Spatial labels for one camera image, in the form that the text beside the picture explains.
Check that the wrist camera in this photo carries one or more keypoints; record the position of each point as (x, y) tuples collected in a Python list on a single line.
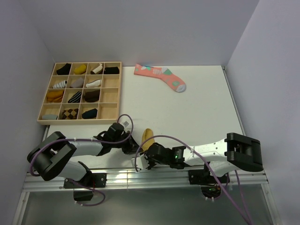
[(126, 124), (140, 163)]

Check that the tan yellow sock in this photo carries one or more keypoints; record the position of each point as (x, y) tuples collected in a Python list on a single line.
[(148, 133)]

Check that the rolled brown white sock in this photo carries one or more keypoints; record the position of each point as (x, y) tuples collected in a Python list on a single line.
[(97, 70)]

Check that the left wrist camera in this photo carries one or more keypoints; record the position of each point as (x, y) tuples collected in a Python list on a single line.
[(126, 124)]

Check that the rolled black white striped sock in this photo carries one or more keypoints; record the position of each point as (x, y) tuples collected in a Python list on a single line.
[(76, 98)]

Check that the rolled light blue sock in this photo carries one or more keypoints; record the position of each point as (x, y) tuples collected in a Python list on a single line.
[(49, 117)]

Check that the wooden compartment tray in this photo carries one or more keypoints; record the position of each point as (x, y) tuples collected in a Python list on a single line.
[(107, 106)]

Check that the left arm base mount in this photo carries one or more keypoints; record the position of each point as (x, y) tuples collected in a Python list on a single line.
[(86, 189)]

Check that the rolled brown argyle sock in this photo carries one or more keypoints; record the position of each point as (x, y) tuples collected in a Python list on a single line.
[(70, 114)]

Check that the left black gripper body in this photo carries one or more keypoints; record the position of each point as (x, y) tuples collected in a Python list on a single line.
[(124, 142)]

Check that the rolled dark brown sock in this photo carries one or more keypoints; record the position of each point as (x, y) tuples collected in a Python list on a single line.
[(92, 96)]

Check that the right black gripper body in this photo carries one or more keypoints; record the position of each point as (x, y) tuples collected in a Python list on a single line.
[(152, 161)]

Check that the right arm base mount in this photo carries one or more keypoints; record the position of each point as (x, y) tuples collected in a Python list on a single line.
[(210, 189)]

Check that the rolled grey sock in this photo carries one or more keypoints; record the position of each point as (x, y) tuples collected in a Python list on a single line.
[(78, 83)]

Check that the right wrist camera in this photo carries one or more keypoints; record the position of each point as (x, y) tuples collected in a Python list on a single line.
[(140, 163)]

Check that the rolled mustard yellow sock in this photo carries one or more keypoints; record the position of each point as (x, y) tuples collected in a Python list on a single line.
[(80, 69)]

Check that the rolled navy sock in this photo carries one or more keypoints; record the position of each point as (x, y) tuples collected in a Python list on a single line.
[(90, 114)]

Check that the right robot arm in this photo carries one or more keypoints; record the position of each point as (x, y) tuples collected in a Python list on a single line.
[(232, 153)]

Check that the rolled orange sock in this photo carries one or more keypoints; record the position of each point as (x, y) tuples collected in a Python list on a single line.
[(55, 96)]

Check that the pink patterned sock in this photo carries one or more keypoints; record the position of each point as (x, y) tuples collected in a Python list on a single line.
[(162, 73)]

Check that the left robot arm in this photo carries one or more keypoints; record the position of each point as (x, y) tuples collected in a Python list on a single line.
[(51, 158)]

